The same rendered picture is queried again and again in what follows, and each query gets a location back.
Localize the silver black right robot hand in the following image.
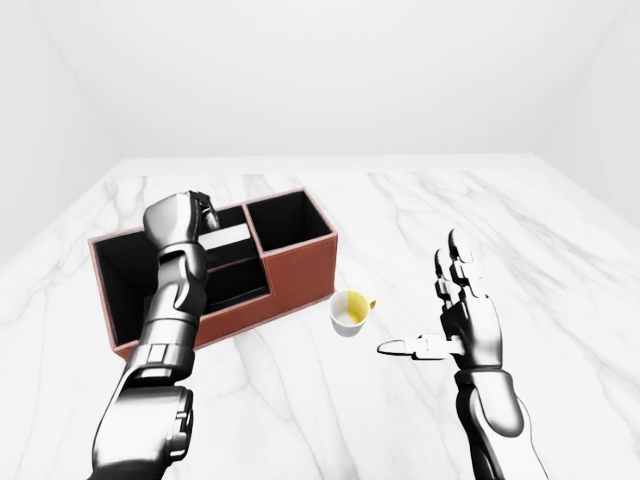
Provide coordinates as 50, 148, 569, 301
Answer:
376, 228, 507, 374

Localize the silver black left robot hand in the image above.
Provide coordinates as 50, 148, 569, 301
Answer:
142, 189, 221, 252

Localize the black and white book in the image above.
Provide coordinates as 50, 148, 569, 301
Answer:
198, 222, 261, 265

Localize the red-brown desk caddy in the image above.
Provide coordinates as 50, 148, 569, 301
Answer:
87, 187, 339, 362

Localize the white and yellow mug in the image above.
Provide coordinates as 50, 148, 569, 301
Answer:
328, 289, 379, 339

